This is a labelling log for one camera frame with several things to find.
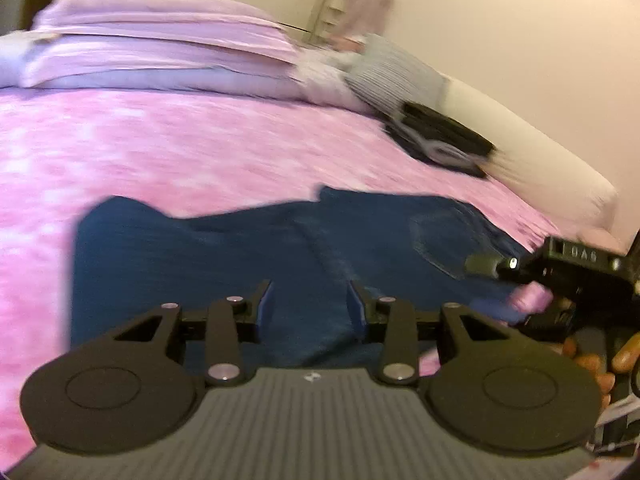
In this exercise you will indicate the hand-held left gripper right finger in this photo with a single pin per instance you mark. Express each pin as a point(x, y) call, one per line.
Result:
point(356, 312)

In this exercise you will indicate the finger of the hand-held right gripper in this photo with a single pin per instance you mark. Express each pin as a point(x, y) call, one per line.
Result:
point(492, 309)

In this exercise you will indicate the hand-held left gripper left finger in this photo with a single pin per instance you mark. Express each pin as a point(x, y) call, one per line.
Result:
point(266, 310)

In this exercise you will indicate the blue denim pants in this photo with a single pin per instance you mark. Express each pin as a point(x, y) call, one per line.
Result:
point(225, 250)

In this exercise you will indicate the person's right hand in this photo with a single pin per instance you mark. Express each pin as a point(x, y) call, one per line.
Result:
point(590, 365)

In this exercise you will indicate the dark denim folded garment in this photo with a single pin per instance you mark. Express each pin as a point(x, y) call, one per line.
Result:
point(415, 146)

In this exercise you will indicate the black folded garment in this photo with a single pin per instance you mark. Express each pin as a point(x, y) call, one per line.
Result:
point(440, 127)

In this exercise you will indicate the pink floral fleece blanket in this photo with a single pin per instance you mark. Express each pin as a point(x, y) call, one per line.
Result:
point(150, 150)

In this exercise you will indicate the white fuzzy cloth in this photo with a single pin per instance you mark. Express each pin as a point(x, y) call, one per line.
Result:
point(330, 77)

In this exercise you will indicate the grey knit pillow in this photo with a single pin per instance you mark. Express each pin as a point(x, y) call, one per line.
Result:
point(390, 75)

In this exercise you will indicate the pink striped pillow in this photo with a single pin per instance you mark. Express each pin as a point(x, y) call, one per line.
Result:
point(150, 67)
point(165, 15)

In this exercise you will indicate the pink hanging garment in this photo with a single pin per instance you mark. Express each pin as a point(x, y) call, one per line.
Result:
point(367, 7)

